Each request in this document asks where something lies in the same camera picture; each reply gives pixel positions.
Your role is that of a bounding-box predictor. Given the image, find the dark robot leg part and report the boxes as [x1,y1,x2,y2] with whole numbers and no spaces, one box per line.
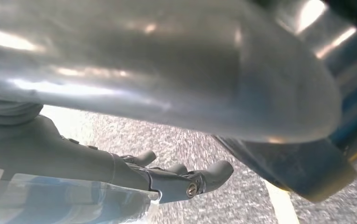
[215,135,357,204]

